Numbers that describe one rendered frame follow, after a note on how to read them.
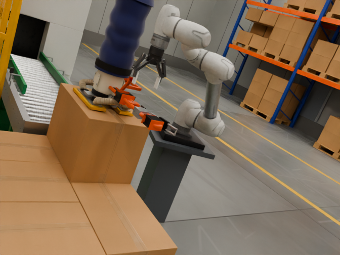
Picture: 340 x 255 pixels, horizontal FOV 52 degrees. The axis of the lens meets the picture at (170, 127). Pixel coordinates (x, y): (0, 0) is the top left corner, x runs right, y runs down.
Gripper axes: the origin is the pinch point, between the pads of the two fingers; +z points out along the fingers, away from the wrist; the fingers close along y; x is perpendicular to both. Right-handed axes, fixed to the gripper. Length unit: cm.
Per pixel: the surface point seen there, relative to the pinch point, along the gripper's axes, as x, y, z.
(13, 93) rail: -134, 34, 62
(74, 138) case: -21, 20, 45
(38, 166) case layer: -26, 34, 67
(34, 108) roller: -125, 18, 68
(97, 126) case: -10.1, 13.6, 31.1
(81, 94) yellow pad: -44, 15, 25
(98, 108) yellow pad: -23.3, 10.1, 25.0
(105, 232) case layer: 34, 14, 67
